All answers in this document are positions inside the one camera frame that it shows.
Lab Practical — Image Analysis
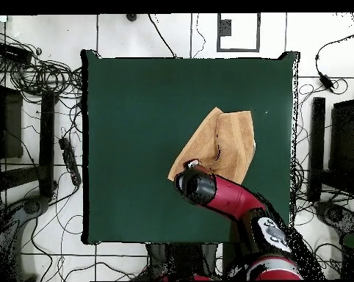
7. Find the tan terry towel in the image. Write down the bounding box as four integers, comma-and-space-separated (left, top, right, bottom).
167, 106, 257, 186

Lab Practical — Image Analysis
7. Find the flat black adapter box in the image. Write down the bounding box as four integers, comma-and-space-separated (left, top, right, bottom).
0, 41, 34, 64

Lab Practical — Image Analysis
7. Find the dark green table cloth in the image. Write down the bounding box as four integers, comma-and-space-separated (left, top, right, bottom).
81, 48, 301, 247

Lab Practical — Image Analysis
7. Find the long black power strip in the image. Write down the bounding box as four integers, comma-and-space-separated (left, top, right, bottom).
58, 137, 82, 187

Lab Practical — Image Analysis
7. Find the black upright bar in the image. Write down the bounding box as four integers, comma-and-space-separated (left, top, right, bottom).
307, 96, 326, 203

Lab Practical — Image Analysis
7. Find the dark grey square plate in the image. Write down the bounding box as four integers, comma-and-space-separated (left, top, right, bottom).
219, 18, 233, 37

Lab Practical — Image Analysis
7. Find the dark chair base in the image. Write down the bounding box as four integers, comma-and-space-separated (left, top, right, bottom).
0, 195, 53, 281
313, 200, 354, 236

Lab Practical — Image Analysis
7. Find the black power brick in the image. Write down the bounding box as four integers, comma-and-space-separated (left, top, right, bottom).
317, 71, 336, 93

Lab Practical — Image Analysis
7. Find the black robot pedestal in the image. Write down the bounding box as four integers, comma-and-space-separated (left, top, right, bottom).
147, 242, 223, 282

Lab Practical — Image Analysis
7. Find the black cable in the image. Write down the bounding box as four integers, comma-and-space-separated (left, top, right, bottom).
147, 13, 178, 59

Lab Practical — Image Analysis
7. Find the black metal stand frame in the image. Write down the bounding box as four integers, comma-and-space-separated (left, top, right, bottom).
320, 73, 354, 203
0, 67, 59, 203

